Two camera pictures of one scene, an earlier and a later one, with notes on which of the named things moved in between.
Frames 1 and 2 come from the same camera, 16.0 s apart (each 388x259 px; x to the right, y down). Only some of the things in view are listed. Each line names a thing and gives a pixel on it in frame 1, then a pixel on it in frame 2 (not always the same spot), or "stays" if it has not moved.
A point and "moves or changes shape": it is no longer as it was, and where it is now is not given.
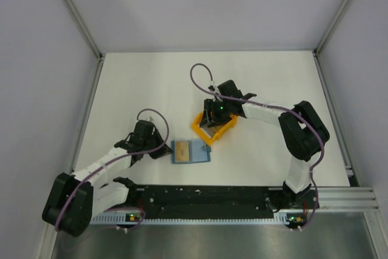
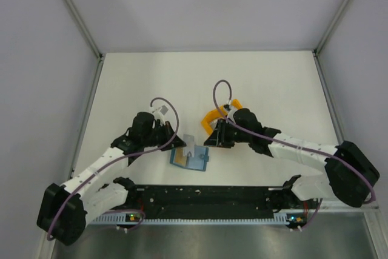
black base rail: (222, 201) stays
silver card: (211, 131) -> (190, 142)
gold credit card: (182, 151) moves or changes shape
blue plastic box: (190, 151) moves or changes shape
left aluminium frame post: (73, 10) stays
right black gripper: (210, 108) -> (219, 137)
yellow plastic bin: (196, 126) moves or changes shape
